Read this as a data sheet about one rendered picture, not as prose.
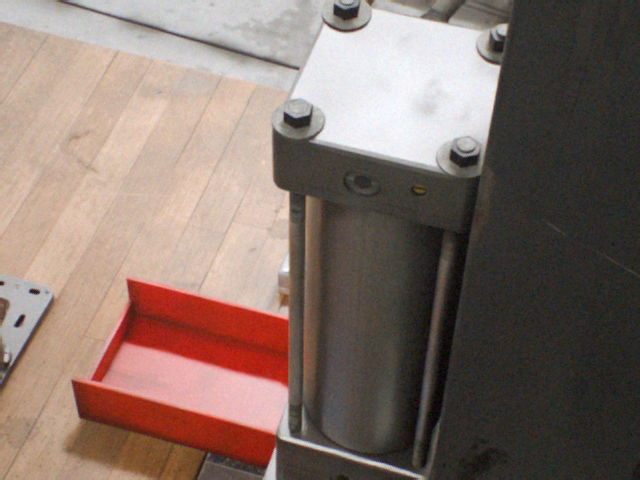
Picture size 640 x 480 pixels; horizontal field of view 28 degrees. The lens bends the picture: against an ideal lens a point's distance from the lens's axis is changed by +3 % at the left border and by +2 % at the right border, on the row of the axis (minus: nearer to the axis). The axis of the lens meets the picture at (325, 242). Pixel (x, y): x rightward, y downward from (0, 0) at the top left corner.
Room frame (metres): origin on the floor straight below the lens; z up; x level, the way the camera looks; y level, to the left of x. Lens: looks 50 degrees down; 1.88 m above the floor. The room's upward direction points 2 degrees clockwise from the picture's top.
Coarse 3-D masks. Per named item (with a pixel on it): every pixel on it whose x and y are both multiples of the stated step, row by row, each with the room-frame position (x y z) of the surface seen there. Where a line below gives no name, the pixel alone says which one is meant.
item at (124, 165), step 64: (0, 64) 1.06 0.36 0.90; (64, 64) 1.07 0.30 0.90; (128, 64) 1.07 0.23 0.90; (0, 128) 0.97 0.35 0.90; (64, 128) 0.97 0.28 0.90; (128, 128) 0.98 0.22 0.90; (192, 128) 0.98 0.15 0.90; (256, 128) 0.98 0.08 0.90; (0, 192) 0.88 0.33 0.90; (64, 192) 0.88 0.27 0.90; (128, 192) 0.88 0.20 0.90; (192, 192) 0.89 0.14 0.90; (256, 192) 0.89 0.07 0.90; (0, 256) 0.79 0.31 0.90; (64, 256) 0.80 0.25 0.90; (128, 256) 0.80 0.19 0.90; (192, 256) 0.80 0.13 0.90; (256, 256) 0.80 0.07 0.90; (64, 320) 0.72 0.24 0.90; (64, 384) 0.65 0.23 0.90; (0, 448) 0.58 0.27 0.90; (64, 448) 0.58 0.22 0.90; (128, 448) 0.58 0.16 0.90; (192, 448) 0.59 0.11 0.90
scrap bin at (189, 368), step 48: (144, 288) 0.72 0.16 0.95; (144, 336) 0.70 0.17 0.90; (192, 336) 0.70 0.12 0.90; (240, 336) 0.69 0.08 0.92; (96, 384) 0.61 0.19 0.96; (144, 384) 0.65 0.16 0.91; (192, 384) 0.65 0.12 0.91; (240, 384) 0.65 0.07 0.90; (144, 432) 0.60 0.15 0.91; (192, 432) 0.58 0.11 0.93; (240, 432) 0.57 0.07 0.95
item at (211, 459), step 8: (208, 456) 0.58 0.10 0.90; (216, 456) 0.58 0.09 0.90; (208, 464) 0.57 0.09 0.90; (216, 464) 0.57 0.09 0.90; (224, 464) 0.57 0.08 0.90; (232, 464) 0.57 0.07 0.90; (240, 464) 0.57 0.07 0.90; (248, 464) 0.57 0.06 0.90; (200, 472) 0.56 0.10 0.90; (208, 472) 0.56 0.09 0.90; (216, 472) 0.56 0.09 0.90; (224, 472) 0.56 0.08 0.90; (232, 472) 0.56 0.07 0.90; (240, 472) 0.56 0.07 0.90; (248, 472) 0.56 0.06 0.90; (256, 472) 0.56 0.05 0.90; (264, 472) 0.56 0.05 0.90
